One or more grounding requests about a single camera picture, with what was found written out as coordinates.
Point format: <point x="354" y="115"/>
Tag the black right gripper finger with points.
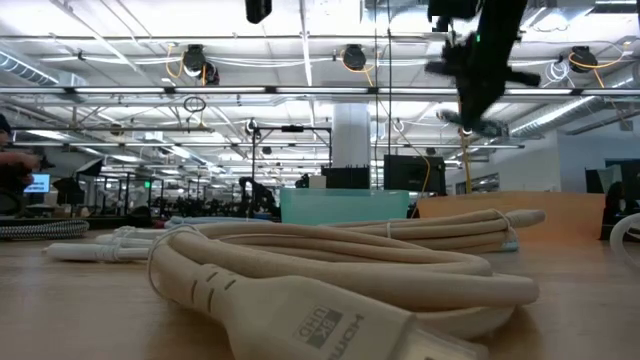
<point x="466" y="102"/>
<point x="485" y="102"/>

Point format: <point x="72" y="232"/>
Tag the orange translucent plastic bin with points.
<point x="560" y="215"/>

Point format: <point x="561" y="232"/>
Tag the teal translucent plastic bin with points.
<point x="345" y="205"/>

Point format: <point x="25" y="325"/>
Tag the black box screen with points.
<point x="412" y="172"/>

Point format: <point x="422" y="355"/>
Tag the white building pillar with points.
<point x="351" y="135"/>

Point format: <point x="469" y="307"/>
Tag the black low cabinet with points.
<point x="345" y="177"/>

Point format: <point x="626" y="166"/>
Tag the person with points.
<point x="12" y="175"/>
<point x="614" y="205"/>

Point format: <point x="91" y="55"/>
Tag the small blue lit monitor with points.
<point x="37" y="182"/>

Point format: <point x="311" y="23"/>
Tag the black background rig frame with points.
<point x="253" y="160"/>

